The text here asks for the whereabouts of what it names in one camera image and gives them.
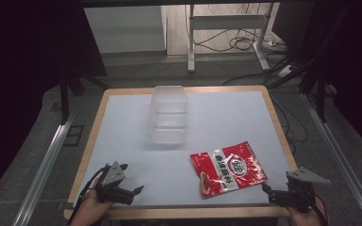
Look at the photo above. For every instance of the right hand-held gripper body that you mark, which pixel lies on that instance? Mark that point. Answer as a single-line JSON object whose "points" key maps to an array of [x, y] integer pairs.
{"points": [[301, 188]]}

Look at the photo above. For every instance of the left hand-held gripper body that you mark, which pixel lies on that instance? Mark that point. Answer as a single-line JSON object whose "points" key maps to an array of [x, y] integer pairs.
{"points": [[113, 179]]}

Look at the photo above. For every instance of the red seasoning packet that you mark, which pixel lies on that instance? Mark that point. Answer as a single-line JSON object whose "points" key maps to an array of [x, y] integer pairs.
{"points": [[229, 169]]}

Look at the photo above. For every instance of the clear plastic storage box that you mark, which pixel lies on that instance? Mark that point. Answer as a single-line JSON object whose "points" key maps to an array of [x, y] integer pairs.
{"points": [[168, 116]]}

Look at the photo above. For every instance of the person's right hand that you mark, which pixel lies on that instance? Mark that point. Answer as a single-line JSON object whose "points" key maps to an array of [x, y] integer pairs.
{"points": [[306, 218]]}

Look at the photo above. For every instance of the person's left hand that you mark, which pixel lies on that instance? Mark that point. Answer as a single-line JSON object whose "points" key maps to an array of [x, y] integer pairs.
{"points": [[89, 208]]}

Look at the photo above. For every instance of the dark floor socket cover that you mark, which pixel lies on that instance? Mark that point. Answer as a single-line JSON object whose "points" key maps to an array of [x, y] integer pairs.
{"points": [[74, 135]]}

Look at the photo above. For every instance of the black metal stand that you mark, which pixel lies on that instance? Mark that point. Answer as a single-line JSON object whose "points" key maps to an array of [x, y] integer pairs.
{"points": [[320, 97], [64, 97]]}

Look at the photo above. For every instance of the white power strip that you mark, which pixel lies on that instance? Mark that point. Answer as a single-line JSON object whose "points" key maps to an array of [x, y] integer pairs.
{"points": [[284, 71]]}

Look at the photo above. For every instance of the white cabinet panel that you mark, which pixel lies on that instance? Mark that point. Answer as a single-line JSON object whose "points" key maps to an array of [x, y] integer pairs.
{"points": [[124, 29]]}

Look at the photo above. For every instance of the aluminium floor rail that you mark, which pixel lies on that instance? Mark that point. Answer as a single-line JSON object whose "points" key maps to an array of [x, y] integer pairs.
{"points": [[342, 160], [41, 175]]}

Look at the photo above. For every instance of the white metal desk frame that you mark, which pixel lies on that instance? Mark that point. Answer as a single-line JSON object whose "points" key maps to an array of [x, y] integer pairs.
{"points": [[191, 40]]}

